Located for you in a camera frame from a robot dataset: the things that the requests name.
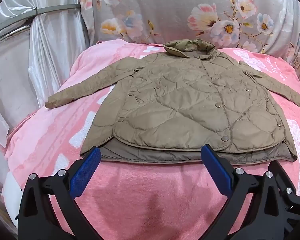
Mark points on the white satin curtain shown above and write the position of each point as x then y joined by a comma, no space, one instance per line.
52,55

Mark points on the grey curtain tieback band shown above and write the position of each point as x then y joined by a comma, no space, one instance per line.
52,8

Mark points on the pink printed blanket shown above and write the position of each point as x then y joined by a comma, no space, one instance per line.
140,192

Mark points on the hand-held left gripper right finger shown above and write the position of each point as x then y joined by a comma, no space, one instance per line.
218,171

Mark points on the grey floral blanket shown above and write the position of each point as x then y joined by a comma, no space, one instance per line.
165,12

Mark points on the tan quilted jacket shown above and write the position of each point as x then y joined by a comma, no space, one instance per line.
177,105

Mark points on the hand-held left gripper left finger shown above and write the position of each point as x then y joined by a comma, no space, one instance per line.
86,172

